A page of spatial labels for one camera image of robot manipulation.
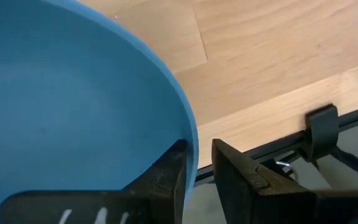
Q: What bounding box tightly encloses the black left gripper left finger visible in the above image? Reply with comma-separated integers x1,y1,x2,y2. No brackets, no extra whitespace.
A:
0,139,188,224

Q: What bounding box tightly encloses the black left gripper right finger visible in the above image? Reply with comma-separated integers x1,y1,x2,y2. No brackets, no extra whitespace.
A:
211,138,358,224

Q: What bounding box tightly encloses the large blue bowl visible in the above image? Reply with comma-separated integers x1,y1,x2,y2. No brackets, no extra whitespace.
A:
0,0,200,224

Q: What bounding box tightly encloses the black table edge clamp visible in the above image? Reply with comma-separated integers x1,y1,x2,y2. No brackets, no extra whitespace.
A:
300,104,340,162

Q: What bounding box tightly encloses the silver metal ring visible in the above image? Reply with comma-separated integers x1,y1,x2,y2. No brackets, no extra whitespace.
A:
275,160,300,183

